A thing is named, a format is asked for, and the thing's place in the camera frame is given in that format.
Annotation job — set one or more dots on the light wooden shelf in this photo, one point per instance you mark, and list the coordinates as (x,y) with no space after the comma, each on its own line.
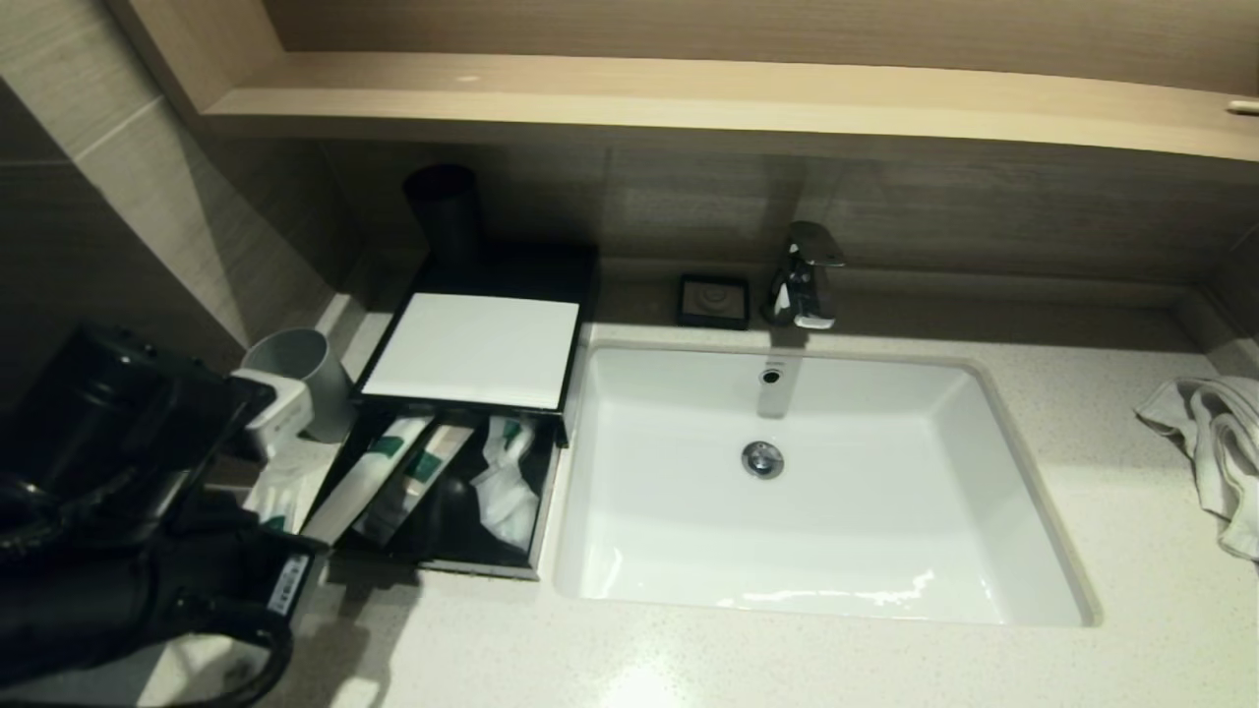
(689,98)

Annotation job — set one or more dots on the toothbrush toothpaste packet green label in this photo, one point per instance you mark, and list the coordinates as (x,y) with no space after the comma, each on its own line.
(295,482)

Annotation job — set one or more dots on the drawer with plastic bags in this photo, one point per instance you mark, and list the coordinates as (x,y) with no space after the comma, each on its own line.
(443,551)

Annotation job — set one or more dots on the long toothbrush packet green band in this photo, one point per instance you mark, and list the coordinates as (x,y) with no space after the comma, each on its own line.
(369,482)

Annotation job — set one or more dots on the black amenity box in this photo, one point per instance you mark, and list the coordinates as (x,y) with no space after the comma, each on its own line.
(580,280)

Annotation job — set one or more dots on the chrome sink faucet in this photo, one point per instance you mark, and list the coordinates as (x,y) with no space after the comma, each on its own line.
(802,285)

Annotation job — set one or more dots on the white towel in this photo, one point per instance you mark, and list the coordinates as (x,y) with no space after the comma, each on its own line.
(1215,442)

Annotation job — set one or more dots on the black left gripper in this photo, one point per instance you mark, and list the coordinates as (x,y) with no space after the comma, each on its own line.
(275,585)

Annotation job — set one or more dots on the grey plastic cup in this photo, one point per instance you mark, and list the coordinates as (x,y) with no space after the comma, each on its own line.
(315,383)

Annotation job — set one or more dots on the white sink basin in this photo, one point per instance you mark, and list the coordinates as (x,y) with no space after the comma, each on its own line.
(866,521)

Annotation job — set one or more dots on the comb packet green label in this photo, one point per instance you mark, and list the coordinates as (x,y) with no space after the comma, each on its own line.
(423,472)

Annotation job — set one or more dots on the chrome sink drain stopper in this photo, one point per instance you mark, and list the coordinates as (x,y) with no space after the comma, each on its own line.
(762,459)

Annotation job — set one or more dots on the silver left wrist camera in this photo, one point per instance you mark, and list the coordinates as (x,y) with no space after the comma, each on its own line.
(280,408)

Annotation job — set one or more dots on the black soap dish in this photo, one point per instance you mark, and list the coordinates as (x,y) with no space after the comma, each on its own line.
(713,302)

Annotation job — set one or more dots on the clear sachet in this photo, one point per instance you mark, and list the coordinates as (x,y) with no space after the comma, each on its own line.
(507,501)

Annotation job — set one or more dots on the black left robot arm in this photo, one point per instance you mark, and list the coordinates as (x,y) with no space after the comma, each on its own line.
(98,442)

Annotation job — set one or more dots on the black tumbler cup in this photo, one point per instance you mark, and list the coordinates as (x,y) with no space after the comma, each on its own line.
(443,216)

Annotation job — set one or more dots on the small beige shelf item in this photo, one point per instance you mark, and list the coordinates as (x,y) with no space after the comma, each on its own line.
(1241,106)

